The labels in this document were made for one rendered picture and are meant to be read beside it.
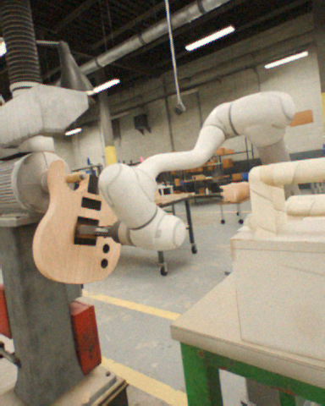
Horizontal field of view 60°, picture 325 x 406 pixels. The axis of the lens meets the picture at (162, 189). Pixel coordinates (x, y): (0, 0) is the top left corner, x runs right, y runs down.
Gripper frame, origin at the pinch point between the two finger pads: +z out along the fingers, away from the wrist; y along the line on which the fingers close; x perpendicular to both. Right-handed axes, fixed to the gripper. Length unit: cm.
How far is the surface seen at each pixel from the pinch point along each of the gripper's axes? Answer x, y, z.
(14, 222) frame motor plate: 1.5, -14.0, 27.7
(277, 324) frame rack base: -15, -16, -72
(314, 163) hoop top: 8, -23, -79
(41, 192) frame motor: 13.8, -10.3, 18.8
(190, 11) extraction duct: 445, 294, 175
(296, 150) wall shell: 414, 1019, 164
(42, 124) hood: 28.2, -27.5, -9.0
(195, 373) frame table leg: -28, -12, -55
